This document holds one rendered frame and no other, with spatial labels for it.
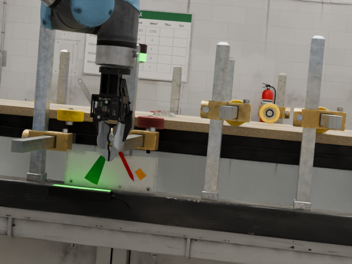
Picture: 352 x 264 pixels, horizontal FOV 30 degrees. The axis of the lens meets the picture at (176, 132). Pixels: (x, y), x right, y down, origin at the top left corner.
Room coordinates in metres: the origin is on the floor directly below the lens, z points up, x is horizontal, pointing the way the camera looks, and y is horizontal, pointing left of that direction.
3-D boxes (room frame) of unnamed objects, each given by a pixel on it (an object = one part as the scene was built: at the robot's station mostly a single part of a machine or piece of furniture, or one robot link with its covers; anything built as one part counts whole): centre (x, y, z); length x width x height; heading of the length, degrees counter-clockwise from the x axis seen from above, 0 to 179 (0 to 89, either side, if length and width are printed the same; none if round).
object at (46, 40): (1.87, 0.39, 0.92); 0.04 x 0.04 x 0.48; 82
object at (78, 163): (1.81, 0.17, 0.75); 0.26 x 0.01 x 0.10; 82
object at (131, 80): (1.83, 0.14, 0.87); 0.04 x 0.04 x 0.48; 82
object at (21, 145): (1.81, 0.35, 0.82); 0.44 x 0.03 x 0.04; 172
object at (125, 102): (1.48, 0.15, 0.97); 0.09 x 0.08 x 0.12; 172
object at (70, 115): (2.01, 0.33, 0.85); 0.08 x 0.08 x 0.11
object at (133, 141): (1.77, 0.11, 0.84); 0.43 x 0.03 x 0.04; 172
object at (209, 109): (1.80, -0.13, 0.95); 0.14 x 0.06 x 0.05; 82
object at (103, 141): (1.48, 0.17, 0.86); 0.06 x 0.03 x 0.09; 172
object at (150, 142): (1.83, 0.12, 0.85); 0.14 x 0.06 x 0.05; 82
